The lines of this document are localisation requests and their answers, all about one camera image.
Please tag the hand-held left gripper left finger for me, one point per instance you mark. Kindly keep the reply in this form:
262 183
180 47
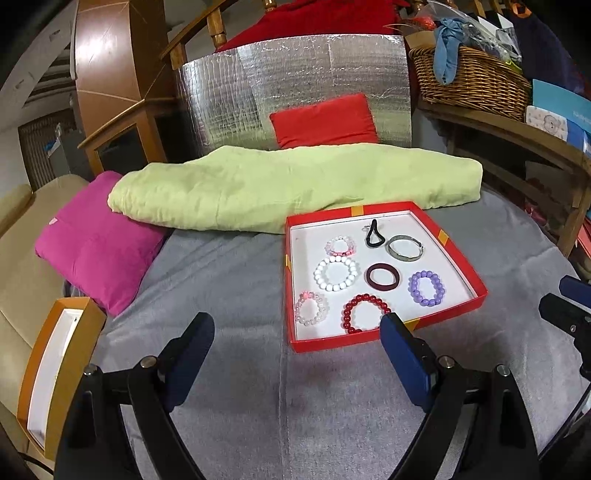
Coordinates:
189 360

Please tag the silver bangle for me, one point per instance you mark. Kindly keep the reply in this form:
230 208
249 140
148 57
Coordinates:
393 251

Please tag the beige sofa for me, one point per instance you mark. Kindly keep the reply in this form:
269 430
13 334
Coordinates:
23 240

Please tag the wooden cabinet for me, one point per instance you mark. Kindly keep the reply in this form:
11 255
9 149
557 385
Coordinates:
120 78

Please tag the wicker basket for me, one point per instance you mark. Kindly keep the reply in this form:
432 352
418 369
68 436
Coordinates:
480 78

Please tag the red shallow box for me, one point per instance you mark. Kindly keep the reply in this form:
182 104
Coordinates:
323 344

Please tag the white patterned card box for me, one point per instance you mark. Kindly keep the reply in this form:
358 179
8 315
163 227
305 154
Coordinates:
547 122

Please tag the light green blanket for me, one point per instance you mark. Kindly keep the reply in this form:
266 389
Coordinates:
295 189

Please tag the dark red bangle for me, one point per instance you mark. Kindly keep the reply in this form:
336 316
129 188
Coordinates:
371 277

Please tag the wooden railing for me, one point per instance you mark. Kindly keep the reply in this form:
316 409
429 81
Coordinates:
198 37

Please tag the grey bed cover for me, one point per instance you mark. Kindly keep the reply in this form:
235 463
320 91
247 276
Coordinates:
258 406

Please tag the dark red cloth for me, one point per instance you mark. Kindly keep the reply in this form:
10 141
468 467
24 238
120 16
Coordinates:
323 18

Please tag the blue cloth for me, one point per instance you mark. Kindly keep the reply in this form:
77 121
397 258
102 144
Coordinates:
448 50

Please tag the orange box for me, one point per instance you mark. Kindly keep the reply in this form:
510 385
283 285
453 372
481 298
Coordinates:
34 383

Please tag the magenta pillow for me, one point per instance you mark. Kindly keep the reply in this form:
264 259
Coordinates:
97 249

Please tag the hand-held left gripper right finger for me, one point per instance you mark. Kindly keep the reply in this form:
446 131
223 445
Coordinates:
401 360

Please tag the red cushion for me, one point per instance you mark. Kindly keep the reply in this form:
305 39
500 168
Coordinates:
323 120

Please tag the silver foil mat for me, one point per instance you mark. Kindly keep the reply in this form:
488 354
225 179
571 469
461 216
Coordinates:
295 74

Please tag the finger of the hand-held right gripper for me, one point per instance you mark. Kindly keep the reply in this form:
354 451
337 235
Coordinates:
568 318
577 285

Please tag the blue flat box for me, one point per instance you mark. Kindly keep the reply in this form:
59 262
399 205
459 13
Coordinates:
561 104

